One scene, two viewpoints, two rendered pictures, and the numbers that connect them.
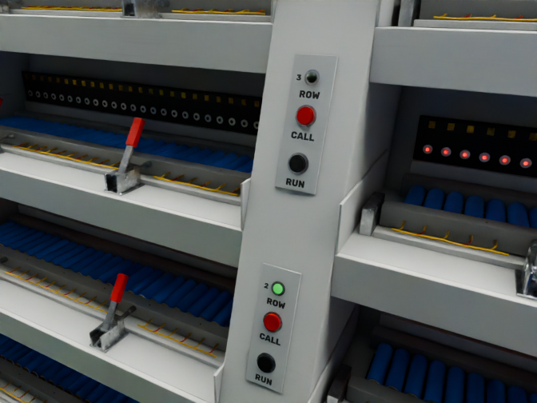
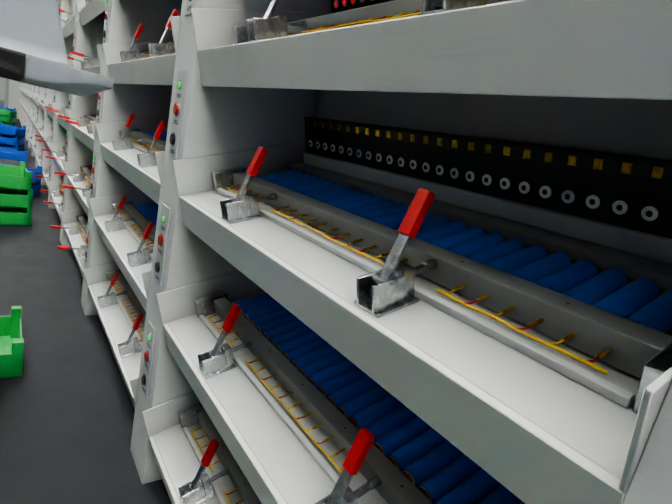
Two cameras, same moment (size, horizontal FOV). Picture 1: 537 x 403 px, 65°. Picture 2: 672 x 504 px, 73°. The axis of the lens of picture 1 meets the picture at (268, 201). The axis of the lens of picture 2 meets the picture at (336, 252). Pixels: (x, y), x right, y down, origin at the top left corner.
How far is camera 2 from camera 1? 21 cm
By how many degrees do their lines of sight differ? 29
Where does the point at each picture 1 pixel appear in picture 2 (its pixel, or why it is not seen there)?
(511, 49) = not seen: outside the picture
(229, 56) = (650, 64)
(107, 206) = (354, 329)
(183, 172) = (489, 290)
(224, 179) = (575, 325)
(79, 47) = (352, 74)
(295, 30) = not seen: outside the picture
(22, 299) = (251, 407)
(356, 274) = not seen: outside the picture
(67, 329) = (286, 478)
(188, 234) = (483, 434)
